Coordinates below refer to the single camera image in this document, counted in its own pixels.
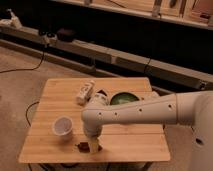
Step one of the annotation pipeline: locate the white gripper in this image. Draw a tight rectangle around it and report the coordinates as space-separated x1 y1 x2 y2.
84 129 101 154

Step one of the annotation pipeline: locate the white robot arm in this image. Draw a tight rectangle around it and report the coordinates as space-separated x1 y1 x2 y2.
81 91 213 171

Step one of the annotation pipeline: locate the wooden table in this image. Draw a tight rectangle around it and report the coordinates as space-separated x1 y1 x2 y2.
19 78 170 163

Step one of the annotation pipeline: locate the black smartphone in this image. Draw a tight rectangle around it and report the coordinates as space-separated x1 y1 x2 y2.
97 89 106 94

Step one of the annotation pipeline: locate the white bottle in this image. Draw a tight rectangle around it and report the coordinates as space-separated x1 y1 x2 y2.
76 80 95 105

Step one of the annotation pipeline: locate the green plate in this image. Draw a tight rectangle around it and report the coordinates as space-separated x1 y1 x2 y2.
110 92 139 105

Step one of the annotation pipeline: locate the black object on ledge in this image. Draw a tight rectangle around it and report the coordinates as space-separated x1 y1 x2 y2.
56 28 75 42

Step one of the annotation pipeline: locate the white figure on ledge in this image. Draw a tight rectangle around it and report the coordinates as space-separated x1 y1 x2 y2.
0 9 22 29

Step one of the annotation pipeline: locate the black cable on floor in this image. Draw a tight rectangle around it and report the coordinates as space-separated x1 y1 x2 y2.
0 49 46 75

